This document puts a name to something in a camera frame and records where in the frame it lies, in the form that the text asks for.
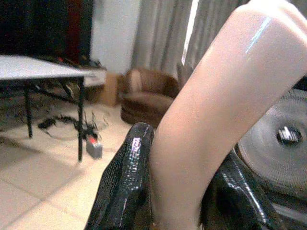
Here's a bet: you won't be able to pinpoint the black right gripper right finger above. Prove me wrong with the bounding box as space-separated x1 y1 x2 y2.
200 153 286 230

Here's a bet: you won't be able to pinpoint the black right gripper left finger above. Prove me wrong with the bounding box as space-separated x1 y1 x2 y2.
84 122 154 230

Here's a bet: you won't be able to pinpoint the pale pink broom handle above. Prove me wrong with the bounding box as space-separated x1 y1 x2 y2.
150 0 307 230

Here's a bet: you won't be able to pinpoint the grey floor fan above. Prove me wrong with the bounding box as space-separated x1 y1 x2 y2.
234 76 307 230

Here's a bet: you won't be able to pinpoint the brown armchair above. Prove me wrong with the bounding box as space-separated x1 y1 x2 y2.
120 68 179 125

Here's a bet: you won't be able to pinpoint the brown cardboard box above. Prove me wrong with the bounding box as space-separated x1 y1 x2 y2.
99 72 124 107

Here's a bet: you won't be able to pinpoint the white folding table black legs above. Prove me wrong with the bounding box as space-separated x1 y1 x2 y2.
0 54 107 163

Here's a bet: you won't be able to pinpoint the grey curtain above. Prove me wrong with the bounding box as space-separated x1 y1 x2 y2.
130 0 250 80

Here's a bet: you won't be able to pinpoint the grey power strip red switch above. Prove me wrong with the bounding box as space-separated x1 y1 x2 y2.
85 137 103 159

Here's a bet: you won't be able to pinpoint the black cable tangle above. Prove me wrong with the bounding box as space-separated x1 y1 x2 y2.
37 110 110 139

